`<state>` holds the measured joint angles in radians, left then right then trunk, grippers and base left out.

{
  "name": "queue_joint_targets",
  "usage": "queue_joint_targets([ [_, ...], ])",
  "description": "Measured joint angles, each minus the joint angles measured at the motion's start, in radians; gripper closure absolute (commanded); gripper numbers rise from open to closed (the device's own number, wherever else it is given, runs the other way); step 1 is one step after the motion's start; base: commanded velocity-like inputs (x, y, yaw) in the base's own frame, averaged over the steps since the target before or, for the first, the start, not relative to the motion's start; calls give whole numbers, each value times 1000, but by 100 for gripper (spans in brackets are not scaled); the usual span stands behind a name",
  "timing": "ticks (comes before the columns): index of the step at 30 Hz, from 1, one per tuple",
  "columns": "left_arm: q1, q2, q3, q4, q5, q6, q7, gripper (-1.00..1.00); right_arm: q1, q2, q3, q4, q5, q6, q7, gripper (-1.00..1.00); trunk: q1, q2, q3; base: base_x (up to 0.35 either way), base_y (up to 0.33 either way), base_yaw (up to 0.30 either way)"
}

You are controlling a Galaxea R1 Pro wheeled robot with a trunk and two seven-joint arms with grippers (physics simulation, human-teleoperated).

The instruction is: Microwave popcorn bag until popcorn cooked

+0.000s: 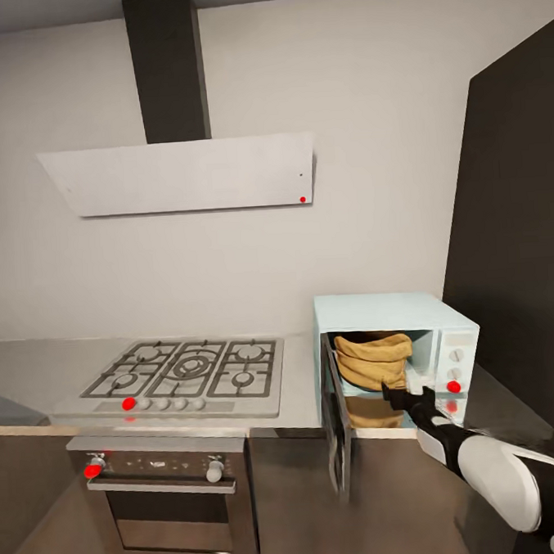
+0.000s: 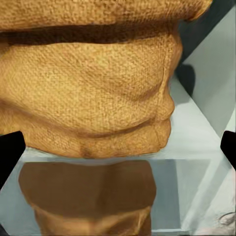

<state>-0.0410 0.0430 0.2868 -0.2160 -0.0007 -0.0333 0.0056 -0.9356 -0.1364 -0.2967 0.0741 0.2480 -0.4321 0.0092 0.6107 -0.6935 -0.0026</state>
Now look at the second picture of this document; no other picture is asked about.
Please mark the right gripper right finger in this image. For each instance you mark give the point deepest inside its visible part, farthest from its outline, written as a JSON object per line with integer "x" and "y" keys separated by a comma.
{"x": 228, "y": 146}

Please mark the popcorn bag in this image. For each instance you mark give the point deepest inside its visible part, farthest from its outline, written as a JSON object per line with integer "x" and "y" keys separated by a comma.
{"x": 89, "y": 78}

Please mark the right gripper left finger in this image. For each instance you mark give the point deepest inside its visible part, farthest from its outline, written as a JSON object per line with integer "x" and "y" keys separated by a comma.
{"x": 12, "y": 147}

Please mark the microwave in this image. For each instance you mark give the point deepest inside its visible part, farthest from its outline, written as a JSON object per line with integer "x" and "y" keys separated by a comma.
{"x": 203, "y": 86}

